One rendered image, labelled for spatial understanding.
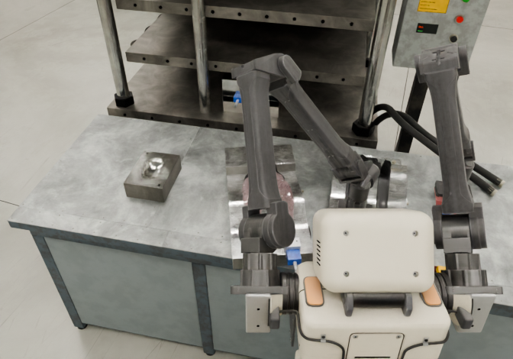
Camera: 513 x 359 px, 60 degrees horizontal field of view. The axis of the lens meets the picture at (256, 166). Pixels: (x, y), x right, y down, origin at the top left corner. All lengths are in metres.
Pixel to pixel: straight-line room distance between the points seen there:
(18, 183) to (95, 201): 1.57
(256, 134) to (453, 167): 0.42
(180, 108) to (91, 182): 0.62
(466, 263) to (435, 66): 0.41
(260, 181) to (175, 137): 1.09
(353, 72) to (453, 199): 1.10
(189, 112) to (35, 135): 1.76
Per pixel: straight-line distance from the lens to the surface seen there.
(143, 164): 1.77
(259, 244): 0.93
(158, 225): 1.62
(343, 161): 1.23
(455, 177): 1.03
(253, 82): 1.00
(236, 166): 1.66
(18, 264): 2.79
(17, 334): 2.52
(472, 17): 2.01
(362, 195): 1.31
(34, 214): 1.81
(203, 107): 2.16
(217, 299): 1.81
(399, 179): 1.66
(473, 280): 1.03
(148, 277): 1.83
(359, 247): 0.83
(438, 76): 1.01
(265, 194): 0.95
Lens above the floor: 1.97
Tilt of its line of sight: 40 degrees down
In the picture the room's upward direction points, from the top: 1 degrees clockwise
